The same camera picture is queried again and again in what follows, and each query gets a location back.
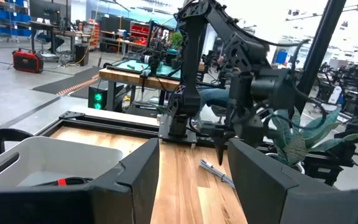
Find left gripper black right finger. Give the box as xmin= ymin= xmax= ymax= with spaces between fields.
xmin=227 ymin=138 xmax=358 ymax=224

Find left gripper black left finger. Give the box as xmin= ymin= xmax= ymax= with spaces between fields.
xmin=0 ymin=138 xmax=161 ymax=224

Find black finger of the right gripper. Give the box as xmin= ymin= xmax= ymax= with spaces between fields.
xmin=212 ymin=129 xmax=229 ymax=167

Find grey braided USB-C cable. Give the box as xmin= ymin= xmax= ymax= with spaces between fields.
xmin=198 ymin=159 xmax=236 ymax=189

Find red handled tool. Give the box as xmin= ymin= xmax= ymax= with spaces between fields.
xmin=32 ymin=176 xmax=94 ymax=188

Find person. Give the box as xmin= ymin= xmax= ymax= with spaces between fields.
xmin=197 ymin=55 xmax=242 ymax=110

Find green potted succulent plant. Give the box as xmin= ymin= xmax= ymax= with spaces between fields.
xmin=265 ymin=106 xmax=358 ymax=175

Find white plastic bin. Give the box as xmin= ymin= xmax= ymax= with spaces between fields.
xmin=0 ymin=136 xmax=124 ymax=189

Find computer tower green fans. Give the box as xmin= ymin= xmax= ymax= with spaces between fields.
xmin=87 ymin=85 xmax=109 ymax=111

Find wooden top workbench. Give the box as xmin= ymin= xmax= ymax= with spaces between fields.
xmin=98 ymin=58 xmax=182 ymax=112

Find green cutting mat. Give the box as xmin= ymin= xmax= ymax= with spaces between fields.
xmin=107 ymin=58 xmax=182 ymax=79

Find red parts shelf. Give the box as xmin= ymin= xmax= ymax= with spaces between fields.
xmin=129 ymin=21 xmax=151 ymax=47

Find black floor mat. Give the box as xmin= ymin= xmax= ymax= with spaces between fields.
xmin=31 ymin=65 xmax=101 ymax=96

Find black waste bin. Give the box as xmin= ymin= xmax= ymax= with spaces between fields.
xmin=73 ymin=43 xmax=90 ymax=67

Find red and black case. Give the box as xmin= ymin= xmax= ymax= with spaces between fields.
xmin=11 ymin=47 xmax=45 ymax=75

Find dark office desk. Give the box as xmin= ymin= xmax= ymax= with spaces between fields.
xmin=29 ymin=20 xmax=92 ymax=62

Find black computer monitor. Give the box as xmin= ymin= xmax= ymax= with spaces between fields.
xmin=29 ymin=0 xmax=62 ymax=24

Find black aluminium frame post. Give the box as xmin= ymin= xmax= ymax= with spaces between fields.
xmin=293 ymin=0 xmax=348 ymax=113

